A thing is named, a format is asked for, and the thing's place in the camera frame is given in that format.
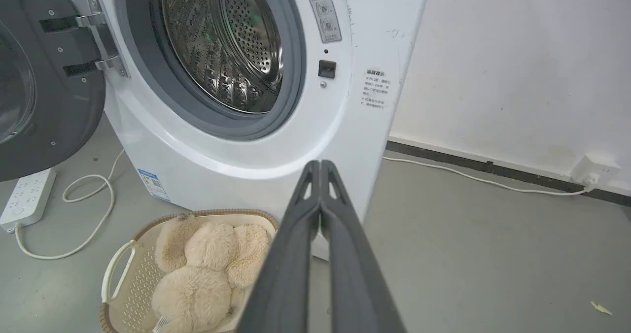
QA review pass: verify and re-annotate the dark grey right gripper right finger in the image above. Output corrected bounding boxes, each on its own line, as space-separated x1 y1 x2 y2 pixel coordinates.
320 160 407 333

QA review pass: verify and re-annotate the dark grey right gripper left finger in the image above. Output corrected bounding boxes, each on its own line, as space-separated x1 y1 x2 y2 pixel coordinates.
237 160 321 333

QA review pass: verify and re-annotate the white front-load washing machine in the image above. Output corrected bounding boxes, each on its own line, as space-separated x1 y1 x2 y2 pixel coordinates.
53 0 433 261

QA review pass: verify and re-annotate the dark grey washer door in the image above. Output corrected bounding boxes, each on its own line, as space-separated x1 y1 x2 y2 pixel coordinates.
0 0 130 182

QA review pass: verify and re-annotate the beige plush teddy bear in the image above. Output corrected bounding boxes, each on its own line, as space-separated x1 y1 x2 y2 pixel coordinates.
151 214 271 333

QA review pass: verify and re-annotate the cream laundry basket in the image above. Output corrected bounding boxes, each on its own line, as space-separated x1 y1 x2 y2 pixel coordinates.
99 209 280 333

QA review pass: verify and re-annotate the white power strip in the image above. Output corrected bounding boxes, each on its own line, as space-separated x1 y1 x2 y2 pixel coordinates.
0 167 57 233

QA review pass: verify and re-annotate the white wall cable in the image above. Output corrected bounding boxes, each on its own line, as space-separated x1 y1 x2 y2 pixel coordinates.
383 156 598 196

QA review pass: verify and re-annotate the white power strip cable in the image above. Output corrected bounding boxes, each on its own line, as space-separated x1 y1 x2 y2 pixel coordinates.
15 149 126 261

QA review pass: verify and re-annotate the white wall socket box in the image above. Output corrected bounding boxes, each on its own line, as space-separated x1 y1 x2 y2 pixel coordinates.
571 154 622 188

